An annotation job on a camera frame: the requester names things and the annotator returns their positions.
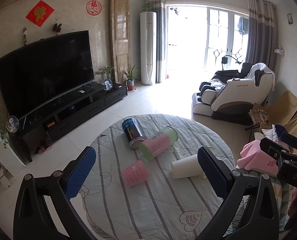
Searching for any blue CoolTowel can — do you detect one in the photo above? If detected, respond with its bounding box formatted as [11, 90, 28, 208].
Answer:
[122, 118, 146, 150]

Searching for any white paper cup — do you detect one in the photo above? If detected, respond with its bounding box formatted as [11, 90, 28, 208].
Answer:
[171, 154, 206, 179]

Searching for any pink clear cup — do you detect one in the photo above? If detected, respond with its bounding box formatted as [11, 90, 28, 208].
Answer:
[121, 160, 149, 187]

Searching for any tan sofa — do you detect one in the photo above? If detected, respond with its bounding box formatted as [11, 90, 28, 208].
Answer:
[259, 91, 297, 137]

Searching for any pink folded cloth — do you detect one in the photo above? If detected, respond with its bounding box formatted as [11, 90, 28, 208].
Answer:
[237, 140, 278, 177]

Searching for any white massage chair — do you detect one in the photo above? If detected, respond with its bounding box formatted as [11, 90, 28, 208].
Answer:
[192, 63, 275, 126]

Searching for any white plant stand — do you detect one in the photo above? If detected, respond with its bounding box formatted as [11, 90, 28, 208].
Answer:
[0, 142, 25, 177]

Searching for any right grey curtain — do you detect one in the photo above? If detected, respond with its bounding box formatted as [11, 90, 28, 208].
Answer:
[245, 0, 277, 70]

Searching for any grey curtain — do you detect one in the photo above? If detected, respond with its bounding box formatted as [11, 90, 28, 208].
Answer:
[245, 0, 277, 70]
[148, 0, 166, 83]

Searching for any striped quilted table cover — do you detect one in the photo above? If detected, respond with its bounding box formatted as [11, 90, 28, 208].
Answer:
[81, 114, 235, 239]

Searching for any black TV stand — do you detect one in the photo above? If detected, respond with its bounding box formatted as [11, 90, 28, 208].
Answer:
[11, 82, 127, 162]

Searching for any large black television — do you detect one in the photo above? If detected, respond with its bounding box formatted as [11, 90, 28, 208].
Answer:
[0, 30, 94, 118]

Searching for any glass globe ornament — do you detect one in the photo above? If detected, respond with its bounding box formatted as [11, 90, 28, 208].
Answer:
[102, 79, 113, 91]

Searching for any potted plant red pot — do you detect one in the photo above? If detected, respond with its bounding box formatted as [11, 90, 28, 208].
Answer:
[123, 65, 137, 92]

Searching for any white standing air conditioner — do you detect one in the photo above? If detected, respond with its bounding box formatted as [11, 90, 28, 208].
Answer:
[140, 11, 157, 86]

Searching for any left grey curtain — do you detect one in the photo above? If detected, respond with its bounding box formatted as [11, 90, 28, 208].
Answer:
[148, 0, 166, 83]

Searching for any round red paper cutting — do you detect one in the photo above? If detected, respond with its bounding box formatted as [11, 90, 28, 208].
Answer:
[86, 0, 103, 16]

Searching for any red diamond wall decoration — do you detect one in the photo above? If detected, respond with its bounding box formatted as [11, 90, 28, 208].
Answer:
[25, 0, 54, 27]

